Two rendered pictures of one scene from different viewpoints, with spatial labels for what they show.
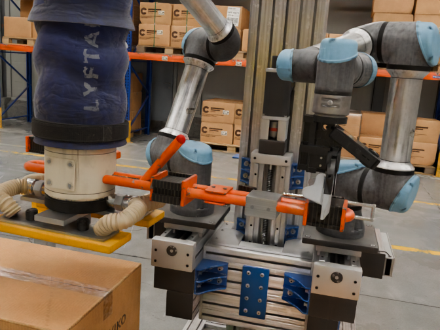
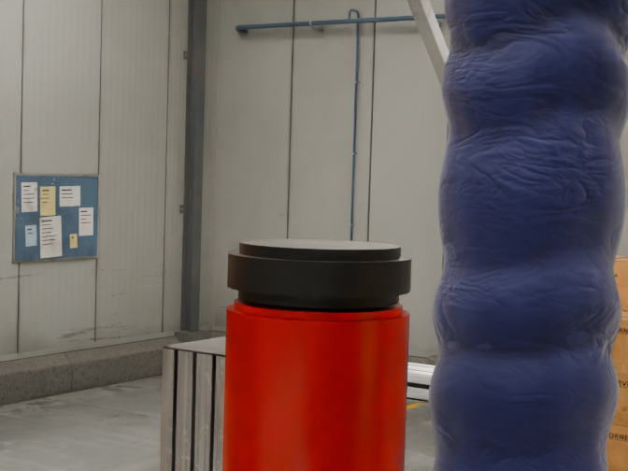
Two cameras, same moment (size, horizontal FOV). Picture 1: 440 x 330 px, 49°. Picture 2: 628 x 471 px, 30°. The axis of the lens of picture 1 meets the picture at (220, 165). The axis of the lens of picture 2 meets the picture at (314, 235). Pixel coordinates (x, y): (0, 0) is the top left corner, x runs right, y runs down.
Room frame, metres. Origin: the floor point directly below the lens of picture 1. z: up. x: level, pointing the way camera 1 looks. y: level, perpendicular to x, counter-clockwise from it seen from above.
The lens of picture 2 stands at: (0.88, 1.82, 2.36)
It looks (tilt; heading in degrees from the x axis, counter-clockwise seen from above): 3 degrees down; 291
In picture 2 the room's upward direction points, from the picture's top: 2 degrees clockwise
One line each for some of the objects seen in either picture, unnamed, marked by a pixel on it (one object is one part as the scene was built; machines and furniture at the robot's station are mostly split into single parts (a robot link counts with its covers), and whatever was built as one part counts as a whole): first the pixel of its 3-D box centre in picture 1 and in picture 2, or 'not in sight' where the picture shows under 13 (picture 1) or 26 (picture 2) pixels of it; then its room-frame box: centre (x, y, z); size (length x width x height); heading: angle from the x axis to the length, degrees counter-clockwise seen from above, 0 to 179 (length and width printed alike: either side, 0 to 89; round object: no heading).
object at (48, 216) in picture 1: (80, 198); not in sight; (1.15, 0.34, 1.18); 0.34 x 0.25 x 0.06; 73
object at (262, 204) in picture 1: (263, 204); not in sight; (1.02, -0.10, 1.24); 0.07 x 0.07 x 0.04; 73
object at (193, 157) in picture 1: (193, 162); not in sight; (1.58, 0.09, 1.20); 0.13 x 0.12 x 0.14; 47
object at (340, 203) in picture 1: (325, 212); not in sight; (0.97, -0.23, 1.24); 0.08 x 0.07 x 0.05; 73
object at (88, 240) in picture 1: (56, 224); not in sight; (1.06, 0.37, 1.14); 0.34 x 0.10 x 0.05; 73
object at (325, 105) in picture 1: (330, 105); not in sight; (0.99, -0.22, 1.47); 0.08 x 0.08 x 0.05
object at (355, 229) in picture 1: (341, 215); not in sight; (1.46, -0.40, 1.09); 0.15 x 0.15 x 0.10
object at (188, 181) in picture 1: (173, 187); not in sight; (1.08, 0.10, 1.25); 0.10 x 0.08 x 0.06; 163
